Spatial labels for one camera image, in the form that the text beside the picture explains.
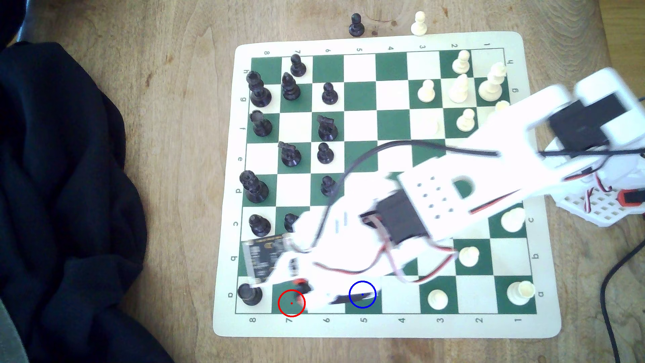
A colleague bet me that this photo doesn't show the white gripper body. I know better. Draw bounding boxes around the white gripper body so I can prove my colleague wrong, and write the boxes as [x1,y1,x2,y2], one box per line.
[291,176,430,297]

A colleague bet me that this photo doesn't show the white chess rook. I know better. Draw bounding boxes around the white chess rook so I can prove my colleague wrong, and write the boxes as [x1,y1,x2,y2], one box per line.
[506,280,536,307]

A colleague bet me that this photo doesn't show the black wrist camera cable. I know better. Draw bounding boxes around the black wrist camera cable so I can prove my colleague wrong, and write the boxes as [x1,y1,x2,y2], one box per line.
[302,140,645,253]

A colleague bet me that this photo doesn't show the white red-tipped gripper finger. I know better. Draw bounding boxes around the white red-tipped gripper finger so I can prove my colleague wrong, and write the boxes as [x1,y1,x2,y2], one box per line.
[279,267,315,289]
[297,290,353,309]

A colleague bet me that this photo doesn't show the green white chess mat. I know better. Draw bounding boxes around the green white chess mat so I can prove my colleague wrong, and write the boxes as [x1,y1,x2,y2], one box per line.
[212,31,562,339]

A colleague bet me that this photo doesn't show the dark chair part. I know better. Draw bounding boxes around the dark chair part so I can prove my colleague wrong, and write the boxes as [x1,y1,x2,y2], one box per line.
[0,0,38,48]

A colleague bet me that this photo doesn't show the red clamp piece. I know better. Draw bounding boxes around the red clamp piece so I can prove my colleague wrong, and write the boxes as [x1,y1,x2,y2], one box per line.
[619,188,645,207]

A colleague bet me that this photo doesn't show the grey fabric corner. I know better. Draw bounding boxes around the grey fabric corner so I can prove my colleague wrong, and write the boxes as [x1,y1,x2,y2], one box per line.
[0,297,30,363]

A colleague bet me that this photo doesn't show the thick black floor cable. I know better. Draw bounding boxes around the thick black floor cable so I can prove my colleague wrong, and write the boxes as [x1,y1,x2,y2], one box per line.
[600,239,645,363]

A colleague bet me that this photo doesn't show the black chess bishop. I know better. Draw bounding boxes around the black chess bishop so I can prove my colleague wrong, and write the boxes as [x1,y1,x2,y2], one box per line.
[281,72,302,101]

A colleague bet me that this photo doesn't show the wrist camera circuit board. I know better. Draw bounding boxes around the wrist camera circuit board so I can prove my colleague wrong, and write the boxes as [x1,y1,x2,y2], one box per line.
[241,234,295,284]

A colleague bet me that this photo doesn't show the black cloth garment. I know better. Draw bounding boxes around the black cloth garment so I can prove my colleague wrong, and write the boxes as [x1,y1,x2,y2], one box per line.
[0,41,174,363]

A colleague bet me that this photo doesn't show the black queen d8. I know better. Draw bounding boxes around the black queen d8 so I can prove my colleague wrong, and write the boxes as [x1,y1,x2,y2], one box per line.
[239,170,270,204]

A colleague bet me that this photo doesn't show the red white gripper servo wire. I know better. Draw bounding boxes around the red white gripper servo wire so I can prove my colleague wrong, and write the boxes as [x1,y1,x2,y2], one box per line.
[310,237,459,285]

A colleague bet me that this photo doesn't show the red white base servo wires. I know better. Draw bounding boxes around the red white base servo wires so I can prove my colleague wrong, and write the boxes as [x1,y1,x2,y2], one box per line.
[564,164,613,212]

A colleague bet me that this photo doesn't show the black chess knight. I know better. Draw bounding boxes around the black chess knight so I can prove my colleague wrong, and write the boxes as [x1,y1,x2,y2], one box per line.
[278,142,302,168]
[317,115,339,142]

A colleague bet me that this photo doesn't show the white gridded robot base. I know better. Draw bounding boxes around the white gridded robot base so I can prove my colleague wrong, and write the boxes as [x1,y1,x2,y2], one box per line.
[552,171,645,228]

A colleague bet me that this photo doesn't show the white chess king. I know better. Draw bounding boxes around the white chess king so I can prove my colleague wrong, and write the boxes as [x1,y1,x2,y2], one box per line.
[478,62,508,102]

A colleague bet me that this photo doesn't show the white chess bishop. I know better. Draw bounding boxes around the white chess bishop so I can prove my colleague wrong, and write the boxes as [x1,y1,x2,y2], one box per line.
[448,74,470,104]

